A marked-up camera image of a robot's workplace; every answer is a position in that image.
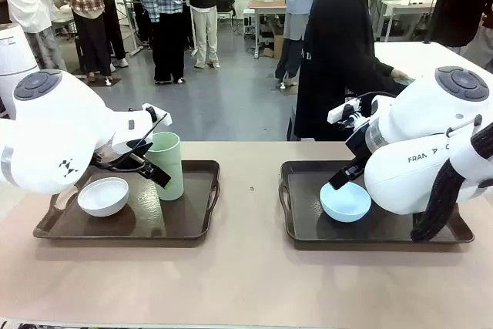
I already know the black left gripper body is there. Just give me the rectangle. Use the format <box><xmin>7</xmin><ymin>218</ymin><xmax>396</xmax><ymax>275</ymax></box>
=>
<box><xmin>92</xmin><ymin>138</ymin><xmax>155</xmax><ymax>172</ymax></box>

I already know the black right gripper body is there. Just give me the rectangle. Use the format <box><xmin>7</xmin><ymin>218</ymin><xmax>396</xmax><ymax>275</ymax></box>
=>
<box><xmin>344</xmin><ymin>123</ymin><xmax>374</xmax><ymax>170</ymax></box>

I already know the pale green tall cup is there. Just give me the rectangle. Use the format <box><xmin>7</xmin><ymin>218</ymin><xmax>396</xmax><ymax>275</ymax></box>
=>
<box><xmin>146</xmin><ymin>131</ymin><xmax>185</xmax><ymax>202</ymax></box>

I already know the light blue bowl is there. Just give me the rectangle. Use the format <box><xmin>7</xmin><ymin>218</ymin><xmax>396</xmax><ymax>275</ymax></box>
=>
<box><xmin>319</xmin><ymin>182</ymin><xmax>373</xmax><ymax>223</ymax></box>

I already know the white bowl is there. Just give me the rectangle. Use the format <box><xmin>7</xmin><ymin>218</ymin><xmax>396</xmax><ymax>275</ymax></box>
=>
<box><xmin>76</xmin><ymin>176</ymin><xmax>130</xmax><ymax>218</ymax></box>

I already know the person's left forearm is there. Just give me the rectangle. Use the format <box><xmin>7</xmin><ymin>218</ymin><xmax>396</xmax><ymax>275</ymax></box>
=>
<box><xmin>370</xmin><ymin>55</ymin><xmax>394</xmax><ymax>80</ymax></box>

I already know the person in black coat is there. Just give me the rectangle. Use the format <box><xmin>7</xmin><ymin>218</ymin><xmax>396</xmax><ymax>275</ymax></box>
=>
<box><xmin>294</xmin><ymin>0</ymin><xmax>411</xmax><ymax>142</ymax></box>

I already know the white side table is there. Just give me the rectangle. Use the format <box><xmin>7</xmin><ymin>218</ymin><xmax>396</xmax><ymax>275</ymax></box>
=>
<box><xmin>372</xmin><ymin>41</ymin><xmax>493</xmax><ymax>89</ymax></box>

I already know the cardboard box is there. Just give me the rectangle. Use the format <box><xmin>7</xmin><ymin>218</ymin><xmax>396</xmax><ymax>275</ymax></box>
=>
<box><xmin>262</xmin><ymin>33</ymin><xmax>286</xmax><ymax>60</ymax></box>

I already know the person in light blue shirt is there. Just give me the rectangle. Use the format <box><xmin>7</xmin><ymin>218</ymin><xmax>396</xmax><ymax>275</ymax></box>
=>
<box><xmin>274</xmin><ymin>0</ymin><xmax>327</xmax><ymax>89</ymax></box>

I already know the person in blue plaid shirt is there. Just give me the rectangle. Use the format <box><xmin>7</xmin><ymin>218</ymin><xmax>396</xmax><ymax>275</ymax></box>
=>
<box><xmin>133</xmin><ymin>0</ymin><xmax>189</xmax><ymax>86</ymax></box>

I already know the person in red plaid shirt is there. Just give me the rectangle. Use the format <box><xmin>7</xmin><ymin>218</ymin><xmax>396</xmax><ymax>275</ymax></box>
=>
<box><xmin>52</xmin><ymin>0</ymin><xmax>129</xmax><ymax>87</ymax></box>

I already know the black tripod pole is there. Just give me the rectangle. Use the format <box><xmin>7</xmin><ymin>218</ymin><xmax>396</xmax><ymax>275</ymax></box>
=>
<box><xmin>422</xmin><ymin>0</ymin><xmax>454</xmax><ymax>45</ymax></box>

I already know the person in beige trousers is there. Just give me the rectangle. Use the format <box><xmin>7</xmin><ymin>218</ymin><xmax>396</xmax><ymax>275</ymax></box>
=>
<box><xmin>183</xmin><ymin>0</ymin><xmax>230</xmax><ymax>70</ymax></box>

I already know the brown topped workbench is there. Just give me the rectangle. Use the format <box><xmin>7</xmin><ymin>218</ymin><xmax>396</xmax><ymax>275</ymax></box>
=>
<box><xmin>247</xmin><ymin>0</ymin><xmax>288</xmax><ymax>60</ymax></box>

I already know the person in dark maroon top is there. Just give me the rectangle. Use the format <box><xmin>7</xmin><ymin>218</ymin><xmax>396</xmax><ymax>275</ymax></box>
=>
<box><xmin>430</xmin><ymin>0</ymin><xmax>493</xmax><ymax>70</ymax></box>

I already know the black office chair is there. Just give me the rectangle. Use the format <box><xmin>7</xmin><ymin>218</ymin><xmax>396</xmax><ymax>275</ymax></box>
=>
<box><xmin>216</xmin><ymin>0</ymin><xmax>236</xmax><ymax>25</ymax></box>

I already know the dark brown handled tray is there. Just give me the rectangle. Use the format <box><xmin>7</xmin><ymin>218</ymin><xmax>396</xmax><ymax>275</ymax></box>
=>
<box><xmin>32</xmin><ymin>159</ymin><xmax>221</xmax><ymax>249</ymax></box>
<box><xmin>279</xmin><ymin>159</ymin><xmax>475</xmax><ymax>251</ymax></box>

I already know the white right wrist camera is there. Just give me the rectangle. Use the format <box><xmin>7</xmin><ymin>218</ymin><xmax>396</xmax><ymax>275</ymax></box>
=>
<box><xmin>327</xmin><ymin>98</ymin><xmax>365</xmax><ymax>124</ymax></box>

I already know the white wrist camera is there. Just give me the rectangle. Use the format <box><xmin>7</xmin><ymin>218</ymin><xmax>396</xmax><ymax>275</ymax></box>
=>
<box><xmin>141</xmin><ymin>103</ymin><xmax>173</xmax><ymax>126</ymax></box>
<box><xmin>327</xmin><ymin>98</ymin><xmax>365</xmax><ymax>124</ymax></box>

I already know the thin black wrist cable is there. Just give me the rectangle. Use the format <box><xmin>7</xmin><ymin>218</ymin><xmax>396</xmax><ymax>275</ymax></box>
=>
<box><xmin>114</xmin><ymin>112</ymin><xmax>170</xmax><ymax>173</ymax></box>

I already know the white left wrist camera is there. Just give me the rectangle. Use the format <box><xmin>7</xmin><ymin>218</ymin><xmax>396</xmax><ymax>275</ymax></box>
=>
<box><xmin>141</xmin><ymin>103</ymin><xmax>173</xmax><ymax>126</ymax></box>

